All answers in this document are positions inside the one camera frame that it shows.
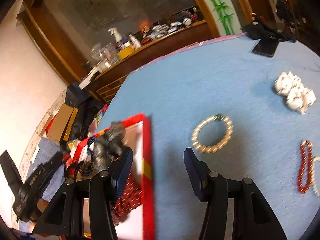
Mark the grey metallic scrunchie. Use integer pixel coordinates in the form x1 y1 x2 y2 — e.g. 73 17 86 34
92 121 125 171

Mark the dark red polka scrunchie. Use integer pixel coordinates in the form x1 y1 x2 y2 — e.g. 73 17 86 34
111 173 142 226

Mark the red bead bracelet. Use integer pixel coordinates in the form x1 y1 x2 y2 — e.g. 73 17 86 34
297 140 315 194

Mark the black smartphone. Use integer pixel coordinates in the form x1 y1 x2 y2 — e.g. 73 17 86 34
252 37 279 58

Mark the blue tablecloth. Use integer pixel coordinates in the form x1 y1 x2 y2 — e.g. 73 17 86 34
96 33 320 240

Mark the blue striped strap watch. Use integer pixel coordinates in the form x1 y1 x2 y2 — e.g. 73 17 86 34
87 136 97 156

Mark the large pearl bracelet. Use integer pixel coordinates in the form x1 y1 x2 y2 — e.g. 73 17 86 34
191 114 234 155

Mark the glass pitcher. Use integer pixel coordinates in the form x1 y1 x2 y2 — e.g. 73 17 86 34
101 43 119 64

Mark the small white pump bottle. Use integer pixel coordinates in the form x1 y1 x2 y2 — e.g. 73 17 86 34
129 34 142 49

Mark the black pouch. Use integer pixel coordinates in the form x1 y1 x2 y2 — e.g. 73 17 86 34
241 18 297 42

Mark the small white bead bracelet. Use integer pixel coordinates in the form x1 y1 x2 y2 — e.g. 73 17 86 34
311 155 320 197

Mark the red jewelry tray box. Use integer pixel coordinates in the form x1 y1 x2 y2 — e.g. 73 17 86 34
55 113 155 239

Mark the wooden counter shelf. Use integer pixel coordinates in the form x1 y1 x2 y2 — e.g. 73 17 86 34
87 20 220 103

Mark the cardboard box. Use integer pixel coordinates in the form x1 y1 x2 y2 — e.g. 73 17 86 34
46 103 78 144

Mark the white spray bottle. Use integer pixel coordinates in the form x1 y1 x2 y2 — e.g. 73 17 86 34
108 27 123 47

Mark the white dotted scrunchie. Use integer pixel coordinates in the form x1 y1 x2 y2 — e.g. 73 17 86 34
274 72 316 115

